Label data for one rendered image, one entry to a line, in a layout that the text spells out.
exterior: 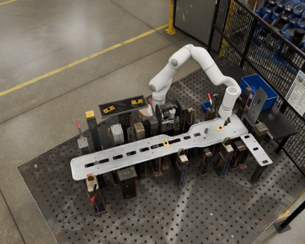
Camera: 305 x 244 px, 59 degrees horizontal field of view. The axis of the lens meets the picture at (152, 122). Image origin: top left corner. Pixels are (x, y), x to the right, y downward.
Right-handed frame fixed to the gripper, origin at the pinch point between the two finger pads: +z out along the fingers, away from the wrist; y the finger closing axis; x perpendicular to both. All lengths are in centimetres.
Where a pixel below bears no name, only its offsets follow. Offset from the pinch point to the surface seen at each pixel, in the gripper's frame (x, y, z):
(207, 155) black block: -20.8, 19.9, 10.2
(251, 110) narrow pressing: 26.6, -1.4, -0.6
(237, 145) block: 5.4, 18.9, 11.1
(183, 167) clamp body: -41.0, 22.0, 12.5
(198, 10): 105, -244, 45
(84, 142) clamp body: -104, -16, 4
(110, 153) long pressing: -89, -5, 10
